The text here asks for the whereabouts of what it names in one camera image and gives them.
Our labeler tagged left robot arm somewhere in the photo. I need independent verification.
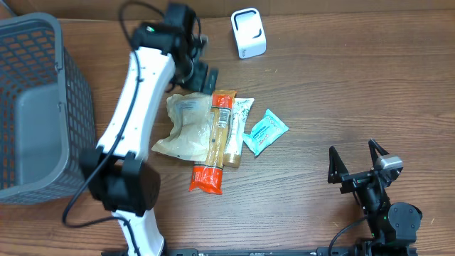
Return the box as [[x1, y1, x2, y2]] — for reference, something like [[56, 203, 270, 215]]
[[79, 2, 218, 255]]

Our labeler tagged teal tissue packet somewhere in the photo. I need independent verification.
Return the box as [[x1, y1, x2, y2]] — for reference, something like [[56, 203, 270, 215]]
[[242, 109, 289, 157]]

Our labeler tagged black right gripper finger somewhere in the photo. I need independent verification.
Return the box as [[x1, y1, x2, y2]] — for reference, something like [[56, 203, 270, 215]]
[[328, 146, 348, 178], [368, 139, 389, 165]]

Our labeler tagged white cream tube gold cap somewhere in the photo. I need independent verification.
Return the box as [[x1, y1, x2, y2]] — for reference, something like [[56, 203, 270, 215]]
[[223, 98, 255, 168]]

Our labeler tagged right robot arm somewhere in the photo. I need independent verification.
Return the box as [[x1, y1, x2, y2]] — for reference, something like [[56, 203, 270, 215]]
[[323, 139, 423, 256]]

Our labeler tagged beige clear pouch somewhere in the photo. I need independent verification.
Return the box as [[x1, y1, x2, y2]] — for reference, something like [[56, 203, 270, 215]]
[[151, 92, 212, 161]]

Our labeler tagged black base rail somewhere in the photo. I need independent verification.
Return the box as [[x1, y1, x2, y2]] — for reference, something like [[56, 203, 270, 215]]
[[100, 247, 418, 256]]

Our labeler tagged white barcode scanner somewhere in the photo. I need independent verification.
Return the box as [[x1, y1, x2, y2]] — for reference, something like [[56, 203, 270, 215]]
[[230, 7, 267, 59]]

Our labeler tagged orange noodle packet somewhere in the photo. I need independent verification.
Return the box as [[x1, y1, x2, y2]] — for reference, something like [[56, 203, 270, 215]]
[[189, 90, 237, 194]]

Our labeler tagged grey plastic shopping basket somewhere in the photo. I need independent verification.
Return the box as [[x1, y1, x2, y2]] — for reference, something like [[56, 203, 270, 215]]
[[1, 13, 96, 205]]

